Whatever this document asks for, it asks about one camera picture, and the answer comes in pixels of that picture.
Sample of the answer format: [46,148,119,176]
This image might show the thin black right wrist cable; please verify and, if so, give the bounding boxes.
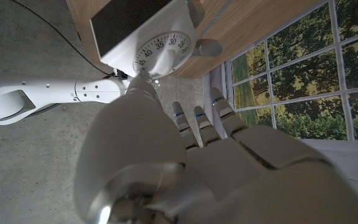
[11,0,116,78]

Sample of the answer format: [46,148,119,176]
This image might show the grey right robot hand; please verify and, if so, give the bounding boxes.
[113,0,223,88]

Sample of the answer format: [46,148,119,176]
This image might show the printed window backdrop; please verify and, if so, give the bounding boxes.
[202,0,358,206]

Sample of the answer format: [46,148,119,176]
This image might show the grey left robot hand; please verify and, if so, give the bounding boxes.
[73,68,358,224]

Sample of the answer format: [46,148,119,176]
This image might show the white kitchen timer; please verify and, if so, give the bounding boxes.
[89,0,198,79]

